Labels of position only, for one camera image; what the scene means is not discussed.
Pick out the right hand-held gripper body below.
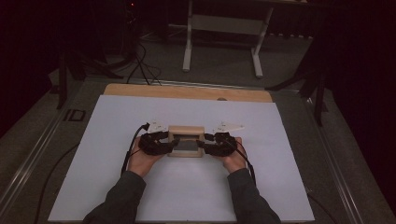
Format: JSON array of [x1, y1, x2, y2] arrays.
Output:
[[205, 120, 246, 158]]

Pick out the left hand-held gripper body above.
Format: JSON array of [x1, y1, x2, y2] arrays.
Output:
[[138, 119, 171, 156]]

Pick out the wooden picture frame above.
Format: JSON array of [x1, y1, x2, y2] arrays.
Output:
[[167, 125, 205, 158]]

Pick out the person's right hand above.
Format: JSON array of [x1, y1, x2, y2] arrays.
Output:
[[219, 138, 248, 175]]

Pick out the person's left hand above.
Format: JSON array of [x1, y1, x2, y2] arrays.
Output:
[[127, 146, 166, 178]]

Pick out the white table sheet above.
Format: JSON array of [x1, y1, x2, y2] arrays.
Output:
[[48, 94, 316, 222]]

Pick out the black rectangular floor plate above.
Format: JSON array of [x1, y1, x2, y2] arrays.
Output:
[[64, 108, 87, 122]]

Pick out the black stand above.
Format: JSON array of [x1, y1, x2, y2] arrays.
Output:
[[264, 46, 330, 127], [55, 50, 125, 110]]

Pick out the dark equipment tower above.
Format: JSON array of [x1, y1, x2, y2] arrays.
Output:
[[120, 0, 140, 59]]

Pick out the metal floor rail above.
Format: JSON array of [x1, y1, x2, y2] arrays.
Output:
[[0, 105, 82, 216], [303, 96, 365, 224], [136, 77, 265, 91]]

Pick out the black floor cables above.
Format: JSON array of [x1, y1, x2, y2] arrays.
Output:
[[125, 40, 163, 87]]

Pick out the white metal desk frame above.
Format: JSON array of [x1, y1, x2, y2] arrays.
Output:
[[167, 0, 309, 78]]

